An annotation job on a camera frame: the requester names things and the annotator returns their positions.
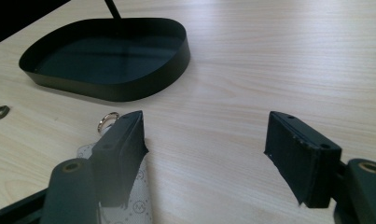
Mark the black carabiner keychain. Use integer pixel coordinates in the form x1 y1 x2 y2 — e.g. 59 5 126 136
0 105 11 122

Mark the black key stand with tray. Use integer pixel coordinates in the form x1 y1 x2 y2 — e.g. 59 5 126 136
18 0 191 103

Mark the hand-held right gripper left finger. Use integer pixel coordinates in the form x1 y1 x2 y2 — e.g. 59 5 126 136
91 110 149 209

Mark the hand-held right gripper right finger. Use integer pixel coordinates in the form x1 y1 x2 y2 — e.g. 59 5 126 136
263 110 342 209

